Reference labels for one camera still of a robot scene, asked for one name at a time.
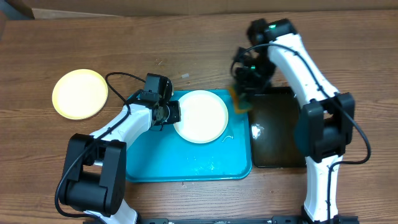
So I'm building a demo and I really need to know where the white plate with stain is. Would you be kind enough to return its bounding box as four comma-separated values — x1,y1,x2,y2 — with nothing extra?
174,90,229,144

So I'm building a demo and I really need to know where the green yellow sponge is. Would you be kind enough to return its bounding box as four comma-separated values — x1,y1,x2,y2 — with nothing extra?
228,85,252,114

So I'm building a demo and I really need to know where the yellow plate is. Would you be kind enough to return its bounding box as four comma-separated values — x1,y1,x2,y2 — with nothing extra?
52,69,108,120

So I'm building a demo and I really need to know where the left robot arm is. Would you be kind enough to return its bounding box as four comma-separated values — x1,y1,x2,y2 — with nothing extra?
54,90,180,223

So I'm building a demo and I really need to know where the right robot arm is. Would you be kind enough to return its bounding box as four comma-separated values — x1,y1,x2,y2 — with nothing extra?
229,19,357,223

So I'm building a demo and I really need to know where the black water tray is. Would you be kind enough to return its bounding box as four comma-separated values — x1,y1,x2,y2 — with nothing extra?
248,87,306,168

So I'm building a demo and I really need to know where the cardboard board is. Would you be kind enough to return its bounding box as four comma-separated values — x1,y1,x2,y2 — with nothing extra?
23,0,397,16

